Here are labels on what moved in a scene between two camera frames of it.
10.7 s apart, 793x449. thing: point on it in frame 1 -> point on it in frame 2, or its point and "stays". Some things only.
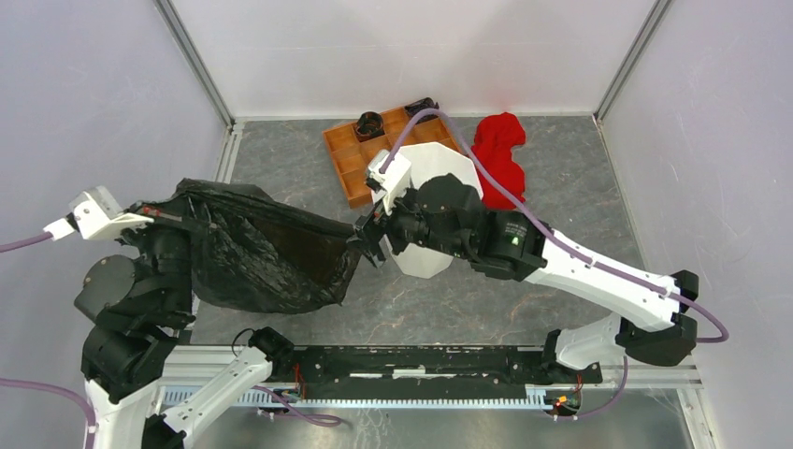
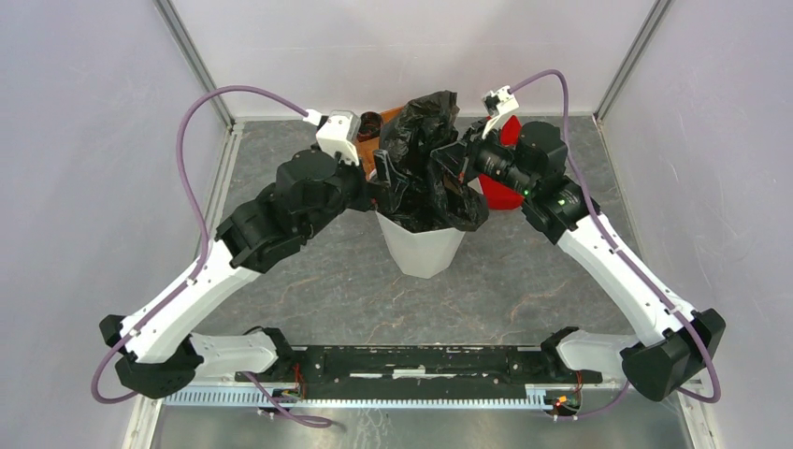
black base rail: [425, 372] stays
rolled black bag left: [369, 125] stays
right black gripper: [367, 243] -> [453, 155]
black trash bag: [252, 253] -> [421, 196]
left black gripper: [167, 212] -> [390, 192]
